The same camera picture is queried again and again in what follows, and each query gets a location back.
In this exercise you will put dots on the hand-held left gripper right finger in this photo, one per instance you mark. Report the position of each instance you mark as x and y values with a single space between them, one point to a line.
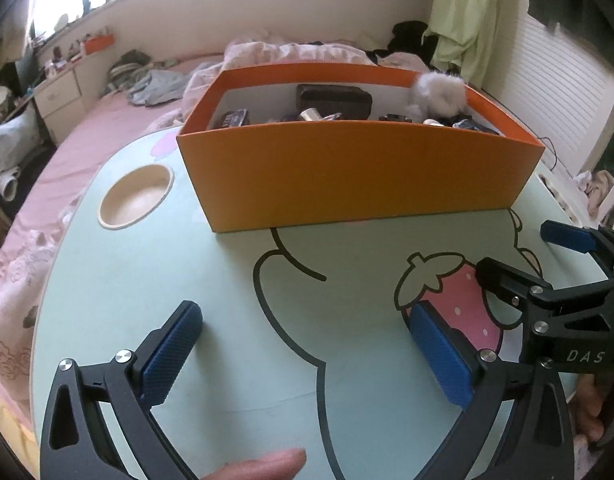
442 360

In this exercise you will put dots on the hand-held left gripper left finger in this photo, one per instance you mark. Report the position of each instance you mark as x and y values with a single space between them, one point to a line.
169 355

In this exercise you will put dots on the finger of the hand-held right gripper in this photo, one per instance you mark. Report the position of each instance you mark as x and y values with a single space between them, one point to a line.
567 235
502 277

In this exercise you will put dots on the black plastic bag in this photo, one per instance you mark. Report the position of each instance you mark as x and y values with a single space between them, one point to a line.
469 125

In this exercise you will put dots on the orange cardboard box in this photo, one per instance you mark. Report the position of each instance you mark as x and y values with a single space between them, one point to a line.
337 180

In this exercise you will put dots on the white fluffy ball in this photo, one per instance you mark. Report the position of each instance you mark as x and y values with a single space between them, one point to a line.
437 92

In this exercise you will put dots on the dark small box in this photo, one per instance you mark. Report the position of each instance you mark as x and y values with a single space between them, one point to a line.
334 102

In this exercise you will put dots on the blue tin box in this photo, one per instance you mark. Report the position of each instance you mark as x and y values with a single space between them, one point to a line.
232 119

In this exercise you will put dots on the small metallic item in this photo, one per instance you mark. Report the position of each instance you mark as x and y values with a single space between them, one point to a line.
312 114

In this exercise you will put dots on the green cartoon desktop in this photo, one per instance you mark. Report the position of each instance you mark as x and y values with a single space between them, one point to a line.
187 260

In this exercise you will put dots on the person's right hand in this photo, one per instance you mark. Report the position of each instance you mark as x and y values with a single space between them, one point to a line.
592 405

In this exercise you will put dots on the person's left hand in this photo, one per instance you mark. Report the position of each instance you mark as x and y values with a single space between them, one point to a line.
262 467

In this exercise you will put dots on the beige fluffy tuft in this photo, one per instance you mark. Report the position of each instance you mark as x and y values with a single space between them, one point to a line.
599 187

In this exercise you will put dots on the pink bed sheet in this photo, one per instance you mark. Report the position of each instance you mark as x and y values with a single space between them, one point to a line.
87 145

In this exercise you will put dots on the white rolled paper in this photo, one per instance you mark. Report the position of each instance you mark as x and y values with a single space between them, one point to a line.
11 185

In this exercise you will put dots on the light green hanging garment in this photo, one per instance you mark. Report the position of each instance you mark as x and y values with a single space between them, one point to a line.
462 25

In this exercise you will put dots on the black clothes pile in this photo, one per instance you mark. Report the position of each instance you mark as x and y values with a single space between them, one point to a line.
409 32

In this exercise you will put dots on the grey blue garment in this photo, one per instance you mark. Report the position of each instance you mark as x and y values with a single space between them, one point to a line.
159 87

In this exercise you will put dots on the white pillow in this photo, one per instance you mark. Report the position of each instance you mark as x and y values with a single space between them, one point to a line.
7 140

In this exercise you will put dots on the white drawer cabinet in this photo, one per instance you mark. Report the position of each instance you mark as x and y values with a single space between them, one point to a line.
59 97

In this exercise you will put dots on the grey clothes pile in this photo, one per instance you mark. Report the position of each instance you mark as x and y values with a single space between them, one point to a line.
129 62

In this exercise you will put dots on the pink quilt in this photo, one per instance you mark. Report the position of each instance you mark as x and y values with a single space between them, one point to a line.
297 52

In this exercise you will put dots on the black monitor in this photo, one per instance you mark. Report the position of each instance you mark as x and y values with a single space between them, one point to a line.
26 70

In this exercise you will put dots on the small orange storage box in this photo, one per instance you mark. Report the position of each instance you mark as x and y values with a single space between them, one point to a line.
98 44

